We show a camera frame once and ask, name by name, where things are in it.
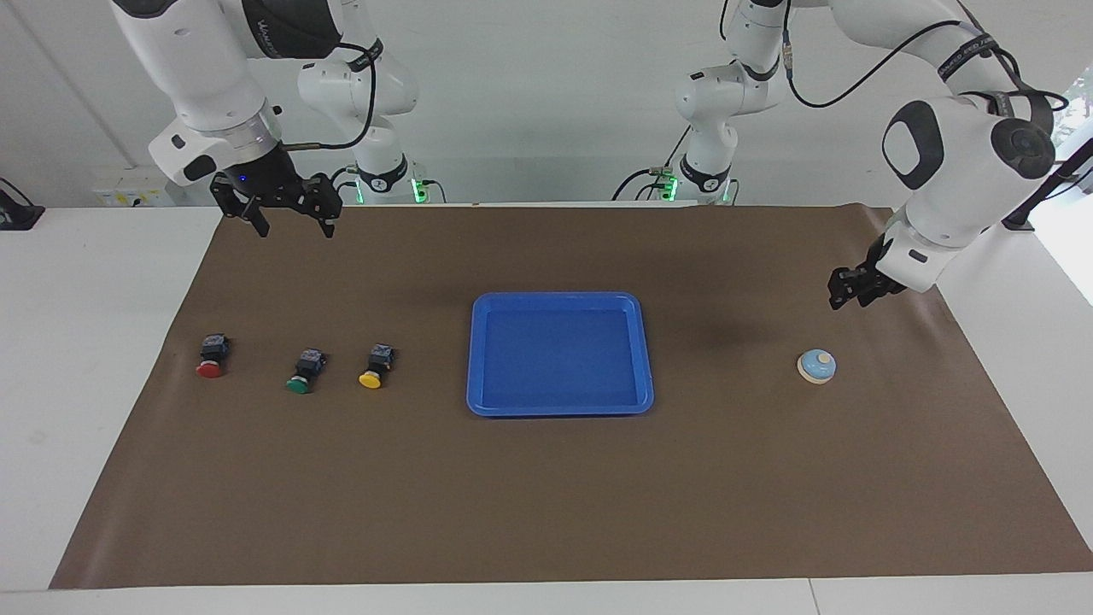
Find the red push button switch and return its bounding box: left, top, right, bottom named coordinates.
left=196, top=334, right=231, bottom=379

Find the yellow push button switch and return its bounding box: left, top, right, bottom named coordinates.
left=358, top=343, right=396, bottom=390

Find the green push button switch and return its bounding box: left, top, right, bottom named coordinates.
left=285, top=348, right=330, bottom=395

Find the blue plastic tray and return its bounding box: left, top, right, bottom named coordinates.
left=466, top=292, right=655, bottom=418

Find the black table clamp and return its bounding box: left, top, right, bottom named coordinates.
left=0, top=177, right=45, bottom=231

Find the brown table mat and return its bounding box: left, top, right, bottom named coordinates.
left=49, top=205, right=1093, bottom=590

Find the black base cable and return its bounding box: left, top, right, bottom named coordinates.
left=611, top=126, right=694, bottom=202
left=324, top=165, right=359, bottom=206

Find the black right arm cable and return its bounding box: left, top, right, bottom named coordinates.
left=282, top=38, right=382, bottom=153

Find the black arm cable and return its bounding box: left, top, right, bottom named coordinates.
left=282, top=38, right=382, bottom=153
left=781, top=19, right=1070, bottom=114

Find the white wall outlet box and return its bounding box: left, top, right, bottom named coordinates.
left=92, top=167, right=177, bottom=208

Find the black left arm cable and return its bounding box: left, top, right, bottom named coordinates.
left=781, top=19, right=1070, bottom=114

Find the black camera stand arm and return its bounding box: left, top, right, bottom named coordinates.
left=1003, top=137, right=1093, bottom=231

